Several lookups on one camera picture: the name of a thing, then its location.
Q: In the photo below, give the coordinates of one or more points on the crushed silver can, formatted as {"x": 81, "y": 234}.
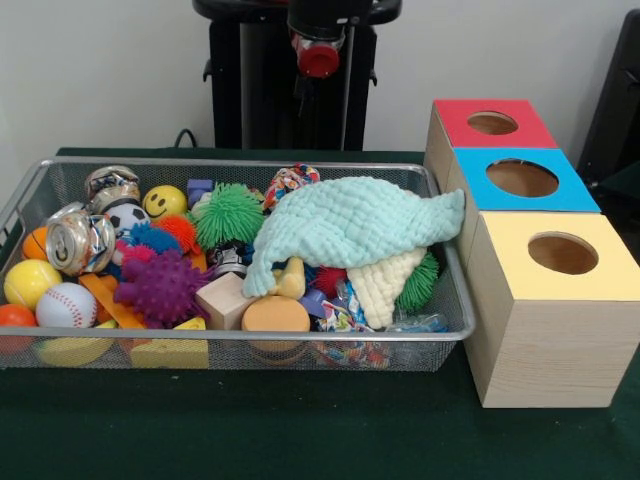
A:
{"x": 78, "y": 240}

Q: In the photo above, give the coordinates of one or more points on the purple spiky ball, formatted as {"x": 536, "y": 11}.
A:
{"x": 162, "y": 287}

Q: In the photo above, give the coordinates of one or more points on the black floor stand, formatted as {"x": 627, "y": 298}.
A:
{"x": 615, "y": 120}

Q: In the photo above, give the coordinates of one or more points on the wooden cube block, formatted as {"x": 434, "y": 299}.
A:
{"x": 225, "y": 300}

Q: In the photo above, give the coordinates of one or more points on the clear mesh bin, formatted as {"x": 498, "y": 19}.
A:
{"x": 200, "y": 350}

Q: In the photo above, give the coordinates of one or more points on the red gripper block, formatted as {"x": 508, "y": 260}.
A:
{"x": 318, "y": 58}

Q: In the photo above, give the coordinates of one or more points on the orange round disc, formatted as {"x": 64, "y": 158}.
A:
{"x": 275, "y": 315}

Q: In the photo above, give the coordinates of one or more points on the mint green cloth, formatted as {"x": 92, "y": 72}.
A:
{"x": 350, "y": 225}

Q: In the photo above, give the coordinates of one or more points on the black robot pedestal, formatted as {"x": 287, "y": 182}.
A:
{"x": 260, "y": 100}

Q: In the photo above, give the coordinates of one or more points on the green spiky ball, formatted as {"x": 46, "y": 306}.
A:
{"x": 422, "y": 285}
{"x": 228, "y": 213}

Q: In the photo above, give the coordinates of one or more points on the yellow smiley face ball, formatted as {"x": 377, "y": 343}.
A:
{"x": 165, "y": 202}

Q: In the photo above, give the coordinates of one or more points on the dark green table cloth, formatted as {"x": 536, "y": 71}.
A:
{"x": 300, "y": 430}

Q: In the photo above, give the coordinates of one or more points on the wooden three-hole sorting box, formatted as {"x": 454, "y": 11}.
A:
{"x": 540, "y": 340}

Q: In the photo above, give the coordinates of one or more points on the white baseball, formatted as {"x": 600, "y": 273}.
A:
{"x": 66, "y": 305}

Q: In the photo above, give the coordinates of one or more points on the cream knitted cloth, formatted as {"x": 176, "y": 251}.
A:
{"x": 385, "y": 285}

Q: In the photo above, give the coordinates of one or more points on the clear wrapper with blue print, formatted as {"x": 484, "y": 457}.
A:
{"x": 420, "y": 323}

